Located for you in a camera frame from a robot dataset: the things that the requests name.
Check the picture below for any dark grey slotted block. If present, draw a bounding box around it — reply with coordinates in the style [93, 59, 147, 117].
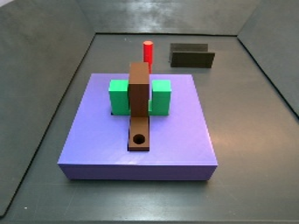
[170, 43, 216, 68]

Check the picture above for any green U-shaped block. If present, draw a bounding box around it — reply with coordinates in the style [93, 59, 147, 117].
[109, 80, 173, 116]

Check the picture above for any purple base board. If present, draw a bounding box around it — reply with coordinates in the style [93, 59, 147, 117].
[59, 73, 220, 180]

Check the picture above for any red cylindrical peg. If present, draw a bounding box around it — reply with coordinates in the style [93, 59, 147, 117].
[143, 40, 155, 70]

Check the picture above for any brown L-shaped block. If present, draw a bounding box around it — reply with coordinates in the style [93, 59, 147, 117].
[129, 62, 150, 151]

